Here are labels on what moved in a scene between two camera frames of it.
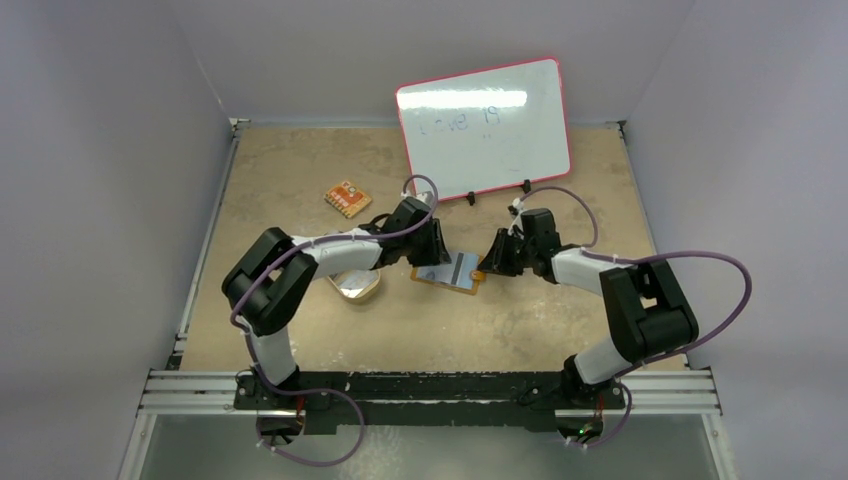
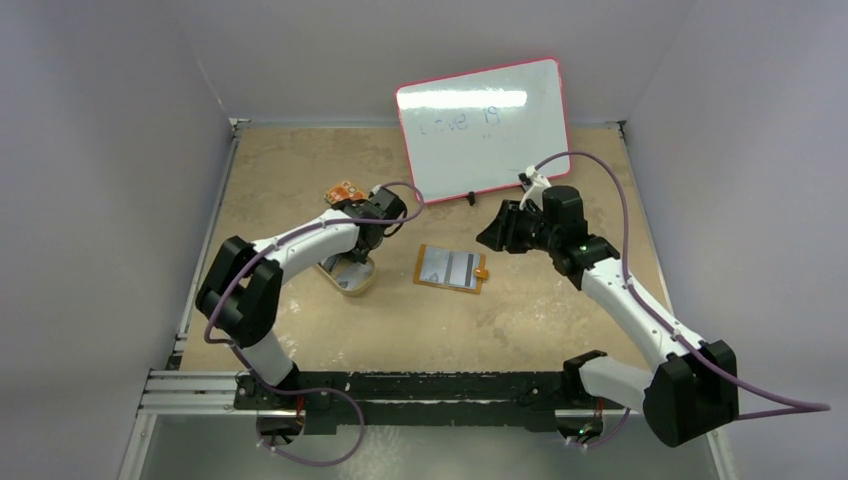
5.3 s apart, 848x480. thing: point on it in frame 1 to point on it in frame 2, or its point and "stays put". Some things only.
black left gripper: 435,254 to 361,256
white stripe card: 463,264 stays put
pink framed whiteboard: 486,130 stays put
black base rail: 383,401 stays put
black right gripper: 505,250 to 512,226
